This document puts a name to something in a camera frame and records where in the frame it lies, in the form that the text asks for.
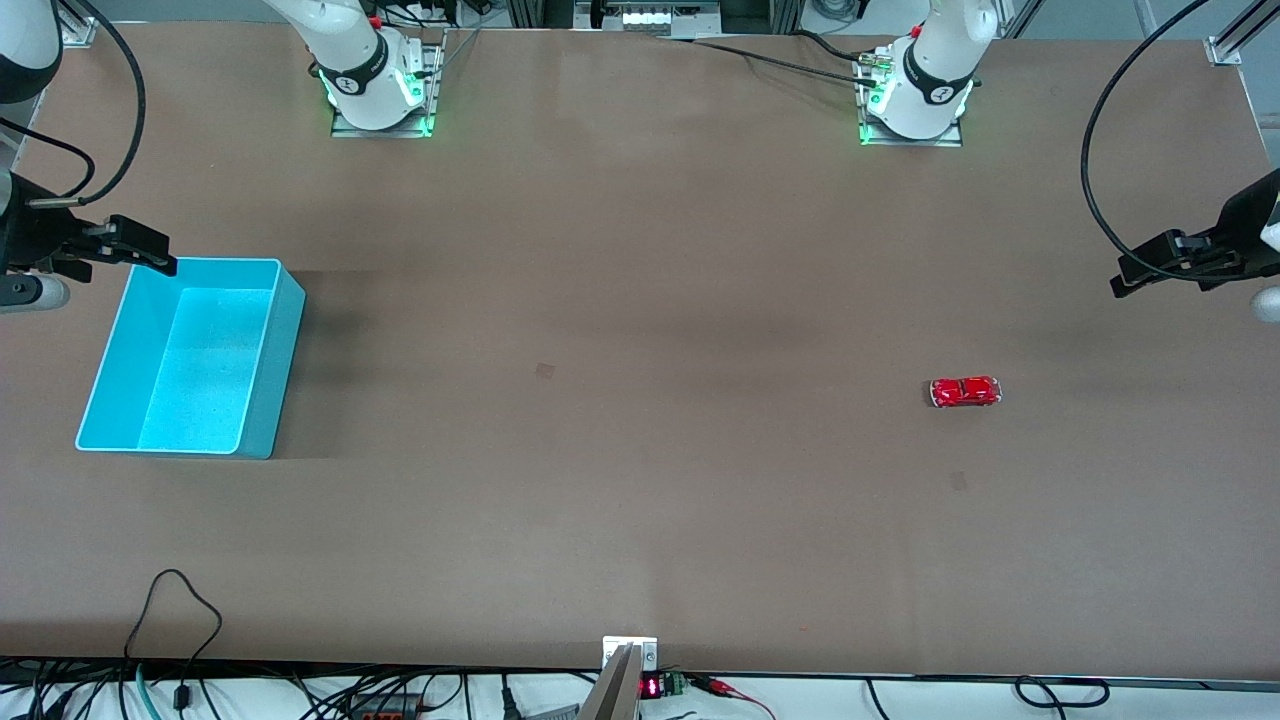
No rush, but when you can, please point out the long black table cable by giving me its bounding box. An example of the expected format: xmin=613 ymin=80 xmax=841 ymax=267
xmin=660 ymin=36 xmax=881 ymax=89

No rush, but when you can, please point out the red beetle toy car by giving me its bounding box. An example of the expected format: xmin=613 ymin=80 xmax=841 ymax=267
xmin=929 ymin=375 xmax=1003 ymax=409

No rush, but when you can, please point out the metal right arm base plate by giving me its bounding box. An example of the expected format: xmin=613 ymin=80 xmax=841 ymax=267
xmin=330 ymin=28 xmax=447 ymax=140

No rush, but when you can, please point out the grey camera mount bar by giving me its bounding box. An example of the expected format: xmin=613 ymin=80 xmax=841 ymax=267
xmin=578 ymin=644 xmax=642 ymax=720

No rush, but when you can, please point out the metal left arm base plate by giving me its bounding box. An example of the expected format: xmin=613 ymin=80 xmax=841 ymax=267
xmin=857 ymin=48 xmax=967 ymax=150

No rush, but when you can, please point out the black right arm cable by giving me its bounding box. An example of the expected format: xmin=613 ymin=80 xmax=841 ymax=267
xmin=0 ymin=0 xmax=149 ymax=209

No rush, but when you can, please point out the silver camera mount bracket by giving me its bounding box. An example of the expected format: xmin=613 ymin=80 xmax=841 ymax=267
xmin=602 ymin=636 xmax=659 ymax=673

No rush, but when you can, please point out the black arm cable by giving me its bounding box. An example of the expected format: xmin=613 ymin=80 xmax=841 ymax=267
xmin=0 ymin=0 xmax=149 ymax=209
xmin=1079 ymin=0 xmax=1217 ymax=267

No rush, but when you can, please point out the aluminium corner rail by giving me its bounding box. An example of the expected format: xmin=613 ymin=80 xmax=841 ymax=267
xmin=48 ymin=0 xmax=98 ymax=48
xmin=1203 ymin=0 xmax=1280 ymax=68

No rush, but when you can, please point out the black coiled cable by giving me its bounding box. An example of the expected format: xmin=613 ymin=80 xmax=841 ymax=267
xmin=1013 ymin=675 xmax=1112 ymax=709

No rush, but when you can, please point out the black cable bundle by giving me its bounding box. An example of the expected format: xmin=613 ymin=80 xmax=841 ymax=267
xmin=0 ymin=658 xmax=133 ymax=720

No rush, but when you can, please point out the white lit device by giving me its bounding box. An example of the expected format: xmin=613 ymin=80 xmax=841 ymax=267
xmin=620 ymin=6 xmax=723 ymax=32

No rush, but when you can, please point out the aluminium frame rack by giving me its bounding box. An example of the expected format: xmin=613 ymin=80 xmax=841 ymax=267
xmin=503 ymin=0 xmax=807 ymax=34

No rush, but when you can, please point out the short black table cable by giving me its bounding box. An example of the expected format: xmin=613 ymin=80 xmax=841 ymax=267
xmin=793 ymin=29 xmax=873 ymax=64

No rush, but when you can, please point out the thin black looped cable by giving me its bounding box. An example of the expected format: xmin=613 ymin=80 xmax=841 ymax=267
xmin=122 ymin=568 xmax=224 ymax=713

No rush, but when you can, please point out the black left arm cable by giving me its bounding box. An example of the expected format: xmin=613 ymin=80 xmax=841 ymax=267
xmin=1079 ymin=0 xmax=1217 ymax=267

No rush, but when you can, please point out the blue plastic box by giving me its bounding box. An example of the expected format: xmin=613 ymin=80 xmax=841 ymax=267
xmin=75 ymin=257 xmax=307 ymax=461

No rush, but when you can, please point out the black orange power strip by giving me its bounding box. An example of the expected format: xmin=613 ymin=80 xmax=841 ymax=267
xmin=343 ymin=693 xmax=423 ymax=720

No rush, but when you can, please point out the red clip wire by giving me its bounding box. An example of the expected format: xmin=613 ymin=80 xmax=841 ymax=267
xmin=688 ymin=674 xmax=779 ymax=720

